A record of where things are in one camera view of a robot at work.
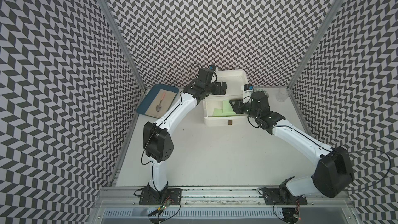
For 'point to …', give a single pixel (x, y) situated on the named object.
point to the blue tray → (151, 95)
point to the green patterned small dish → (265, 92)
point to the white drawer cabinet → (235, 80)
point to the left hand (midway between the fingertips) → (218, 86)
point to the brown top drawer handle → (230, 122)
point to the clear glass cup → (283, 94)
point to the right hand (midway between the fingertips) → (232, 103)
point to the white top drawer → (209, 106)
